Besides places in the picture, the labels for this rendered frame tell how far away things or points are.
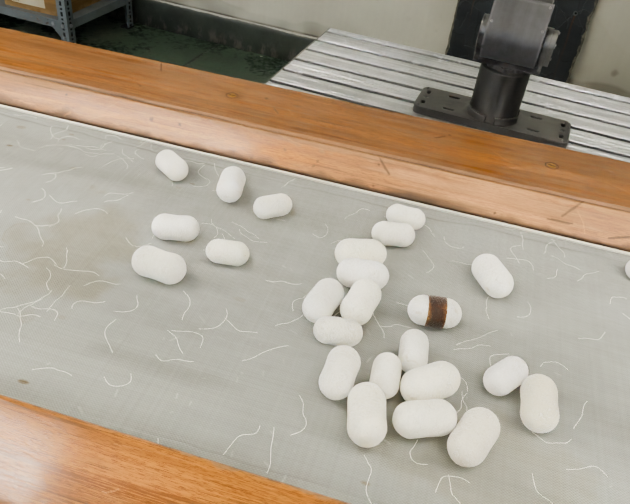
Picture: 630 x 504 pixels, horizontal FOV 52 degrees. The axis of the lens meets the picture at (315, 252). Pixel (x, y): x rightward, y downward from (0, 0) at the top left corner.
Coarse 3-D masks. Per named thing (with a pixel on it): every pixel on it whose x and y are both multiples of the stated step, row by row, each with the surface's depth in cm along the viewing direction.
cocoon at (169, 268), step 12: (144, 252) 43; (156, 252) 43; (168, 252) 43; (132, 264) 43; (144, 264) 43; (156, 264) 43; (168, 264) 42; (180, 264) 43; (144, 276) 43; (156, 276) 43; (168, 276) 42; (180, 276) 43
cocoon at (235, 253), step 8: (216, 240) 45; (224, 240) 45; (208, 248) 45; (216, 248) 45; (224, 248) 45; (232, 248) 45; (240, 248) 45; (208, 256) 45; (216, 256) 45; (224, 256) 45; (232, 256) 45; (240, 256) 45; (248, 256) 46; (232, 264) 45; (240, 264) 45
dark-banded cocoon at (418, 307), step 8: (416, 296) 43; (424, 296) 42; (416, 304) 42; (424, 304) 42; (448, 304) 42; (456, 304) 42; (408, 312) 43; (416, 312) 42; (424, 312) 42; (448, 312) 42; (456, 312) 42; (416, 320) 42; (424, 320) 42; (448, 320) 42; (456, 320) 42
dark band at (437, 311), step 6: (432, 300) 42; (438, 300) 42; (444, 300) 42; (432, 306) 42; (438, 306) 42; (444, 306) 42; (432, 312) 42; (438, 312) 42; (444, 312) 42; (432, 318) 42; (438, 318) 42; (444, 318) 42; (426, 324) 42; (432, 324) 42; (438, 324) 42; (444, 324) 42
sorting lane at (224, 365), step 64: (0, 128) 58; (64, 128) 59; (0, 192) 50; (64, 192) 51; (128, 192) 52; (192, 192) 53; (256, 192) 54; (320, 192) 55; (0, 256) 44; (64, 256) 45; (128, 256) 46; (192, 256) 46; (256, 256) 47; (320, 256) 48; (448, 256) 49; (512, 256) 50; (576, 256) 51; (0, 320) 40; (64, 320) 40; (128, 320) 41; (192, 320) 41; (256, 320) 42; (384, 320) 43; (512, 320) 44; (576, 320) 45; (0, 384) 36; (64, 384) 36; (128, 384) 37; (192, 384) 37; (256, 384) 38; (576, 384) 40; (192, 448) 34; (256, 448) 34; (320, 448) 35; (384, 448) 35; (512, 448) 36; (576, 448) 37
